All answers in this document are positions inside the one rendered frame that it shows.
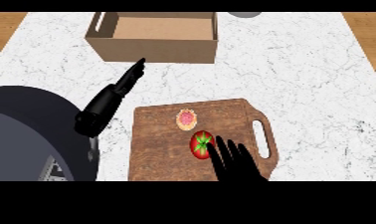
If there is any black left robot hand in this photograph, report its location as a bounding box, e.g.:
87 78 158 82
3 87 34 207
72 57 149 138

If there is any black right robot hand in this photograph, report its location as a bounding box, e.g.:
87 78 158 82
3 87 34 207
203 135 270 182

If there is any red tomato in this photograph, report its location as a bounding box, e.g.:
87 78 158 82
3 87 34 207
187 129 217 161

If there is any brown wooden cutting board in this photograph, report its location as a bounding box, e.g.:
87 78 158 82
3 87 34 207
127 98 280 182

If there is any brown cardboard box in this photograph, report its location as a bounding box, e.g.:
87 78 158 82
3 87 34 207
84 11 220 65

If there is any pink frosted cupcake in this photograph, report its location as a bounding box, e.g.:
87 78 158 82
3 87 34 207
175 108 199 132

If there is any grey round object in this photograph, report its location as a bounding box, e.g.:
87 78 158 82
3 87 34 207
225 11 264 19

